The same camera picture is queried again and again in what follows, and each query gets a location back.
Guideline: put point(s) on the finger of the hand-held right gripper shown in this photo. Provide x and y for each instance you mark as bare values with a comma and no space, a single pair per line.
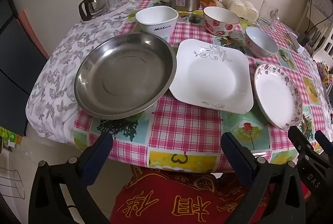
296,139
325,143

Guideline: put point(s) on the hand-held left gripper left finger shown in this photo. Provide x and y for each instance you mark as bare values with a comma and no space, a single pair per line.
100,151

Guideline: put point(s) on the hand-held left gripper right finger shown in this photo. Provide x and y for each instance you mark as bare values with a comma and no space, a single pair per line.
235,156

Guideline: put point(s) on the floral rim round plate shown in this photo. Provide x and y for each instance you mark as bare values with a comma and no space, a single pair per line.
275,96

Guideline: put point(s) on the white square plate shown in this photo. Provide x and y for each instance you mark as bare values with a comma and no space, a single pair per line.
208,78

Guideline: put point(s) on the small white bowl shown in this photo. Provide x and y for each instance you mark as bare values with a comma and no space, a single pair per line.
260,41

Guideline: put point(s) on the strawberry print bowl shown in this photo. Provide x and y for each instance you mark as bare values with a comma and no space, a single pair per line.
221,26

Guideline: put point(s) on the white square bowl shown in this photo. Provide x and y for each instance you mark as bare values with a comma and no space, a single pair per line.
156,18

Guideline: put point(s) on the colourful snack packet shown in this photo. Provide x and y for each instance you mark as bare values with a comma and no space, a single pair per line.
324,71

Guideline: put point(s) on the red embroidered cushion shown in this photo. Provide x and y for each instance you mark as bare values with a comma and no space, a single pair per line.
169,195

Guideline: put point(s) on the green printed box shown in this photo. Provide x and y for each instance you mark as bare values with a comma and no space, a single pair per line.
7,138

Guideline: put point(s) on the white charger block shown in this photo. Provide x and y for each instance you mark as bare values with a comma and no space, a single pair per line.
295,43

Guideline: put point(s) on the black power adapter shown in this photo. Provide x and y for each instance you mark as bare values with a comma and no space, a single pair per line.
303,39

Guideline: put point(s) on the grey floral cloth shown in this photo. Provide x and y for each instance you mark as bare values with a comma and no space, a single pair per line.
59,57

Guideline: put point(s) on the white plastic basket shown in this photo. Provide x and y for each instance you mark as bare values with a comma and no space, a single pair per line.
322,39

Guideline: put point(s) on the dark cabinet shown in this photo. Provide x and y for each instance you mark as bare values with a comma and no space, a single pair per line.
15,65

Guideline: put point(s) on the clear glass mug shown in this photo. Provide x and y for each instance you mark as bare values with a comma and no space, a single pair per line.
266,11

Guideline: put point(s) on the bag of steamed buns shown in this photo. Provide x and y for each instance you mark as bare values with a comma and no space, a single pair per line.
239,5

